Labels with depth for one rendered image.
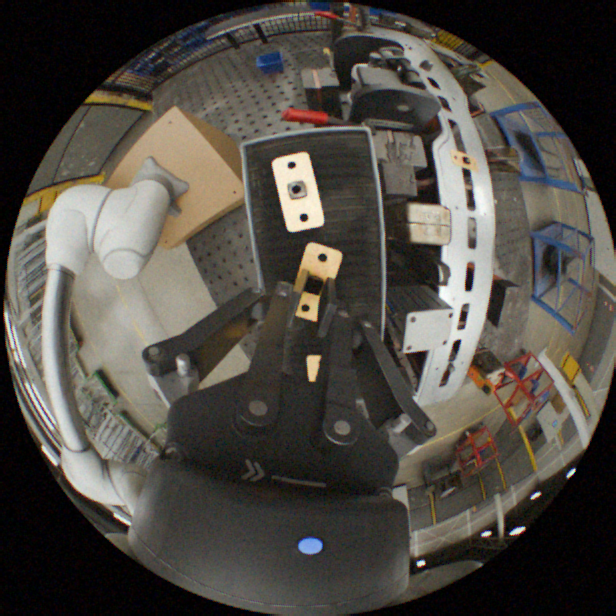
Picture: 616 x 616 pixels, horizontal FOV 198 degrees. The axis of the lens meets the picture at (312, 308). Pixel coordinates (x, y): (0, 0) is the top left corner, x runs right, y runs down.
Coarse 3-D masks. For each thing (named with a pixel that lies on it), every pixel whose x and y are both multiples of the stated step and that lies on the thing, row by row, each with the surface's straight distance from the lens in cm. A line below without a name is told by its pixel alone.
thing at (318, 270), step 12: (312, 252) 21; (324, 252) 21; (336, 252) 21; (312, 264) 22; (324, 264) 22; (336, 264) 22; (312, 276) 22; (324, 276) 22; (312, 288) 22; (300, 300) 23; (312, 300) 23; (300, 312) 24; (312, 312) 23
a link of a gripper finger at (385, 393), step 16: (368, 336) 13; (352, 352) 15; (368, 352) 13; (384, 352) 13; (368, 368) 12; (384, 368) 11; (368, 384) 12; (384, 384) 11; (400, 384) 11; (368, 400) 12; (384, 400) 11; (400, 400) 10; (384, 416) 11; (416, 416) 10; (416, 432) 10; (432, 432) 10
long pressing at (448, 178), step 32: (384, 32) 88; (416, 64) 69; (448, 96) 63; (448, 128) 53; (448, 160) 48; (480, 160) 56; (448, 192) 46; (480, 192) 53; (480, 224) 51; (448, 256) 46; (480, 256) 52; (448, 288) 48; (480, 288) 54; (480, 320) 59; (448, 352) 58; (448, 384) 69
